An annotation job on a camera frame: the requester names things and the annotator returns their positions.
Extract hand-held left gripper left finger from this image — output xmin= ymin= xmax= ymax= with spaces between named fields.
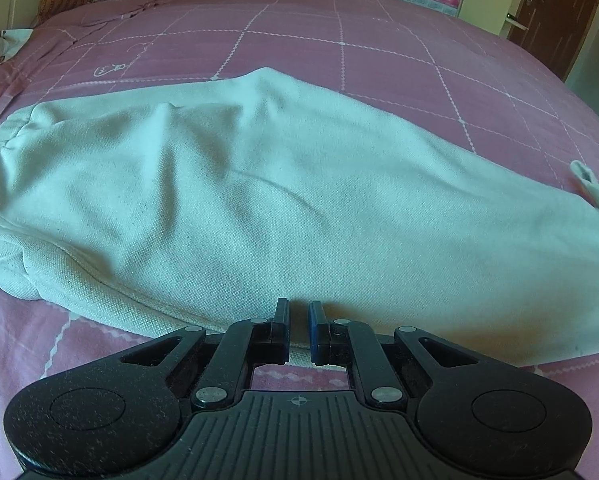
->
xmin=120 ymin=298 xmax=291 ymax=412

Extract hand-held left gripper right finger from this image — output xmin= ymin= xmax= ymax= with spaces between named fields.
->
xmin=308 ymin=300 xmax=481 ymax=409

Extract white pants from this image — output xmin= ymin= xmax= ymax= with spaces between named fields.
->
xmin=0 ymin=67 xmax=599 ymax=367

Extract pink checked bed sheet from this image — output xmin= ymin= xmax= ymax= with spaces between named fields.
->
xmin=0 ymin=0 xmax=599 ymax=480

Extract patterned white cloth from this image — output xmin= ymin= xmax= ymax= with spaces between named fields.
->
xmin=0 ymin=29 xmax=34 ymax=82

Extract brown wooden door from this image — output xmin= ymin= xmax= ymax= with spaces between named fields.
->
xmin=508 ymin=0 xmax=599 ymax=82

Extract metal door handle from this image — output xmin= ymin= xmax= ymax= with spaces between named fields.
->
xmin=506 ymin=0 xmax=536 ymax=32

